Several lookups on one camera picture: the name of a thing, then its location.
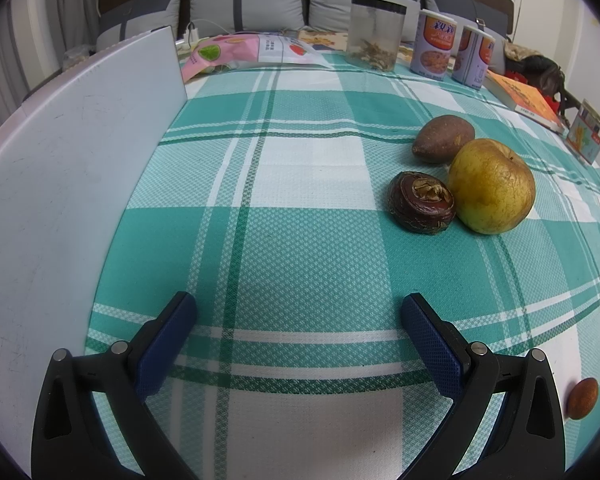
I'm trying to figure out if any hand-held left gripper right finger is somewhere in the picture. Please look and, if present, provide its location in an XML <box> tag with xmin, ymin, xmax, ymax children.
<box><xmin>401</xmin><ymin>294</ymin><xmax>566</xmax><ymax>480</ymax></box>

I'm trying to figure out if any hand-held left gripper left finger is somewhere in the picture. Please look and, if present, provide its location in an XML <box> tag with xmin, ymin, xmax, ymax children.
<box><xmin>31</xmin><ymin>291</ymin><xmax>199</xmax><ymax>480</ymax></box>

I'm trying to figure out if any dark brown water chestnut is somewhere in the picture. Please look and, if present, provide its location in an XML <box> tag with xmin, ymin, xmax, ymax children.
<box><xmin>387</xmin><ymin>171</ymin><xmax>456</xmax><ymax>235</ymax></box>

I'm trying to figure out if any green plaid cloth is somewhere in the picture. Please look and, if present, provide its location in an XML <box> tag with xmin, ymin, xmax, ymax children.
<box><xmin>82</xmin><ymin>47</ymin><xmax>600</xmax><ymax>480</ymax></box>

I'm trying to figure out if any yellow pear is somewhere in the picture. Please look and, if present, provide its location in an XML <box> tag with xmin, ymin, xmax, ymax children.
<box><xmin>448</xmin><ymin>138</ymin><xmax>537</xmax><ymax>235</ymax></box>

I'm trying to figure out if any brown oval fruit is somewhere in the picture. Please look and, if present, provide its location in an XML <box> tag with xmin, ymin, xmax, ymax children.
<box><xmin>412</xmin><ymin>114</ymin><xmax>476</xmax><ymax>164</ymax></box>

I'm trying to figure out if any small colourful box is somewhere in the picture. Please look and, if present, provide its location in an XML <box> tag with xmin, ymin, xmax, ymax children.
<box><xmin>565</xmin><ymin>98</ymin><xmax>600</xmax><ymax>165</ymax></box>

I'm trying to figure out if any orange book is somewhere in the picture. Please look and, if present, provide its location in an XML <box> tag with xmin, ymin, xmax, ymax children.
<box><xmin>485</xmin><ymin>70</ymin><xmax>567</xmax><ymax>135</ymax></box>

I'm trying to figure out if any purple labelled can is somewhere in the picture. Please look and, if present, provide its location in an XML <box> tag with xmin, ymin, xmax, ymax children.
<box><xmin>451</xmin><ymin>27</ymin><xmax>496</xmax><ymax>87</ymax></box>
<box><xmin>410</xmin><ymin>9</ymin><xmax>460</xmax><ymax>79</ymax></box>

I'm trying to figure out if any dark bag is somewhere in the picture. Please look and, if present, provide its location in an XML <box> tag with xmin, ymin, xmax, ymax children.
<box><xmin>505</xmin><ymin>42</ymin><xmax>566</xmax><ymax>103</ymax></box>

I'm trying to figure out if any pink snack bag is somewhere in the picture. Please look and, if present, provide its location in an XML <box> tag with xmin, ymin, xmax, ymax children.
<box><xmin>181</xmin><ymin>33</ymin><xmax>331</xmax><ymax>83</ymax></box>

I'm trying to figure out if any white power strip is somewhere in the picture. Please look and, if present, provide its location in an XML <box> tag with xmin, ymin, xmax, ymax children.
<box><xmin>176</xmin><ymin>21</ymin><xmax>203</xmax><ymax>51</ymax></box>

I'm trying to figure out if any clear jar with black lid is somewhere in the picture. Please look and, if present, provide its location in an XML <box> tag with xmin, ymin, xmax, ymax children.
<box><xmin>345</xmin><ymin>0</ymin><xmax>408</xmax><ymax>72</ymax></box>

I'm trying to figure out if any white curtain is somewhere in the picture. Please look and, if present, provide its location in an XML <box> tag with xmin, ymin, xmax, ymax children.
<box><xmin>0</xmin><ymin>0</ymin><xmax>98</xmax><ymax>131</ymax></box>

